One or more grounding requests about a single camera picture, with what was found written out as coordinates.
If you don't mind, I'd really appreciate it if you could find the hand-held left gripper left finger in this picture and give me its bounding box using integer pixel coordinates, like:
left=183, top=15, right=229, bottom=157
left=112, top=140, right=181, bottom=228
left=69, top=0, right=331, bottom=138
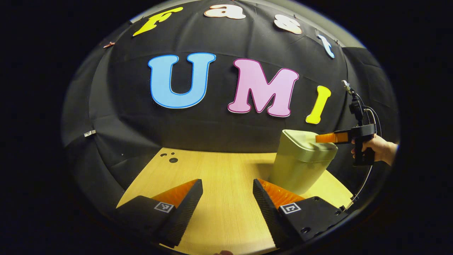
left=116, top=178, right=203, bottom=249

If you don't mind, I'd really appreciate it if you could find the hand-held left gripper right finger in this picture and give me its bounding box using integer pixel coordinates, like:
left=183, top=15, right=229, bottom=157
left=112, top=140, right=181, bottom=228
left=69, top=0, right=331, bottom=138
left=252, top=178, right=350, bottom=249

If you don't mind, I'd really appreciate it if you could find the green desktop garbage bin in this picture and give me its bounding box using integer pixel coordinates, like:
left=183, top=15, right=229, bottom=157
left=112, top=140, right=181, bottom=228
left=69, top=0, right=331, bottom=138
left=268, top=129, right=338, bottom=195

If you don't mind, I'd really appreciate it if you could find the wooden desktop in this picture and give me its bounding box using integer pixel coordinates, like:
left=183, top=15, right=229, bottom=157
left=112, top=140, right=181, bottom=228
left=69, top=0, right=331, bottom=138
left=116, top=147, right=354, bottom=255

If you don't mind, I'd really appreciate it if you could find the thin grey cable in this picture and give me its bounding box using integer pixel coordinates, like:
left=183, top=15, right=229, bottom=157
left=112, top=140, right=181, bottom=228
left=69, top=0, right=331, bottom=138
left=345, top=106, right=382, bottom=211

